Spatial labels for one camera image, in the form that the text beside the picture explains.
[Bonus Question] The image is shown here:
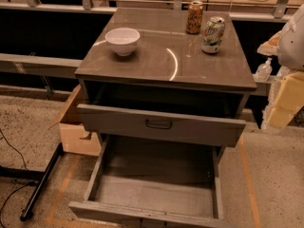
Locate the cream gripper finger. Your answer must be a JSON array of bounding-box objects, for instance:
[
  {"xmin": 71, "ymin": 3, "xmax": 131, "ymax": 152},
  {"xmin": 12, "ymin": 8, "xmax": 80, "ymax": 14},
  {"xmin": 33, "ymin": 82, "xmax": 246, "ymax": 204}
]
[
  {"xmin": 257, "ymin": 31, "xmax": 281, "ymax": 56},
  {"xmin": 265, "ymin": 71, "xmax": 304, "ymax": 129}
]

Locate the green white 7up can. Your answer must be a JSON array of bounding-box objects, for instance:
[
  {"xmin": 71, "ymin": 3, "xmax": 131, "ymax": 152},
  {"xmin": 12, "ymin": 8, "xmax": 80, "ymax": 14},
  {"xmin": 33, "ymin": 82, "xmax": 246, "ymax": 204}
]
[{"xmin": 201, "ymin": 16, "xmax": 225, "ymax": 54}]

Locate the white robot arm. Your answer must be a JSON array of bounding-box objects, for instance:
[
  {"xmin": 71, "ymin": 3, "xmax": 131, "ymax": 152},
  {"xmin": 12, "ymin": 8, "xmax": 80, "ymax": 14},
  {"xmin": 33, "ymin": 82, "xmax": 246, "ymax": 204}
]
[{"xmin": 257, "ymin": 5, "xmax": 304, "ymax": 129}]

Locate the orange patterned drink can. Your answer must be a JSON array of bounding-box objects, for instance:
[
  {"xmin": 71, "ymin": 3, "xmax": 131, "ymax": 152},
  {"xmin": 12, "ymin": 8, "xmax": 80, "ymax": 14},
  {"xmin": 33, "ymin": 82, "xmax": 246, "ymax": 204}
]
[{"xmin": 186, "ymin": 1, "xmax": 203, "ymax": 34}]

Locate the grey drawer cabinet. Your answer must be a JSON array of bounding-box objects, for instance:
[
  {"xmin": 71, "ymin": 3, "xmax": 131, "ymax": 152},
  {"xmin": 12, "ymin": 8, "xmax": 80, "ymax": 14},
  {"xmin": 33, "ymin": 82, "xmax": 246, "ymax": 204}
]
[{"xmin": 74, "ymin": 7, "xmax": 257, "ymax": 157}]

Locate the grey top drawer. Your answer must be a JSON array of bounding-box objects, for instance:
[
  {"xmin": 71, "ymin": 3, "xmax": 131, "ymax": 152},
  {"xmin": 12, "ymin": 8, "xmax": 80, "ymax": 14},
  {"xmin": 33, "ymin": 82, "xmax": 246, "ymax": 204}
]
[{"xmin": 77, "ymin": 104, "xmax": 245, "ymax": 147}]

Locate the grey open middle drawer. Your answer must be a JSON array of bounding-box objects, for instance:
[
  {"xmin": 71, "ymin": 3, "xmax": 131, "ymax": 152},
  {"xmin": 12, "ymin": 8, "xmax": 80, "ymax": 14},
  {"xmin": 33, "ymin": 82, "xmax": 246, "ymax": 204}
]
[{"xmin": 69, "ymin": 136, "xmax": 236, "ymax": 228}]

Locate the clear sanitizer bottle left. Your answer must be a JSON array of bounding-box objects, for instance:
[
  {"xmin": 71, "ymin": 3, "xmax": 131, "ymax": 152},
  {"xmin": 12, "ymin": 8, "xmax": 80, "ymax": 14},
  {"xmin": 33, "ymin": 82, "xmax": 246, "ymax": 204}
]
[{"xmin": 254, "ymin": 57, "xmax": 272, "ymax": 82}]

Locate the white ceramic bowl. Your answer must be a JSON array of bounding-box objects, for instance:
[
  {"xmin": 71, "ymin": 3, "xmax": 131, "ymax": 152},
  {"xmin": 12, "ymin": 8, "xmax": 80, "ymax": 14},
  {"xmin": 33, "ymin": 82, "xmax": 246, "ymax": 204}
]
[{"xmin": 105, "ymin": 28, "xmax": 141, "ymax": 56}]

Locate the cardboard box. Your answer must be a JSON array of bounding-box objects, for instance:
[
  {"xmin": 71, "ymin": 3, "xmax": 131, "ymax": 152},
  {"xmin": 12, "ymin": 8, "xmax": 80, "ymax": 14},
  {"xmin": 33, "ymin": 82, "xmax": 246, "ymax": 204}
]
[{"xmin": 49, "ymin": 85, "xmax": 101, "ymax": 156}]

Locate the black metal floor bar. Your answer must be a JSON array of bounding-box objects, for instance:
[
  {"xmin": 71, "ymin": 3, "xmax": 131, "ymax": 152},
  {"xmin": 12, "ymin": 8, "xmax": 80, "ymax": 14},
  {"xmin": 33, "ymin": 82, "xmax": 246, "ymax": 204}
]
[{"xmin": 20, "ymin": 143, "xmax": 63, "ymax": 221}]

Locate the grey metal railing frame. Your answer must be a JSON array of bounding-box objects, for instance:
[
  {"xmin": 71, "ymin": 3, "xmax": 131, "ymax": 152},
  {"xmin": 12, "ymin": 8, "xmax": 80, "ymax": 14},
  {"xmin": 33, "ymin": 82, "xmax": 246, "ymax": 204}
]
[{"xmin": 0, "ymin": 0, "xmax": 304, "ymax": 97}]

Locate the black floor cable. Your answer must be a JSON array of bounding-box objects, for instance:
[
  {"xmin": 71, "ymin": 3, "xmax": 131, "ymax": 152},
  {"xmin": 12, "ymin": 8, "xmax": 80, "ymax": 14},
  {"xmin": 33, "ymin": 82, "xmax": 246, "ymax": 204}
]
[{"xmin": 0, "ymin": 128, "xmax": 36, "ymax": 228}]

